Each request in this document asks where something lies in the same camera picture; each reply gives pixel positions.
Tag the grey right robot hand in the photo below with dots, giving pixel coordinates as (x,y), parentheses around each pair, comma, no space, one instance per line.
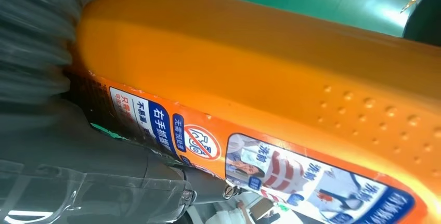
(86,153)

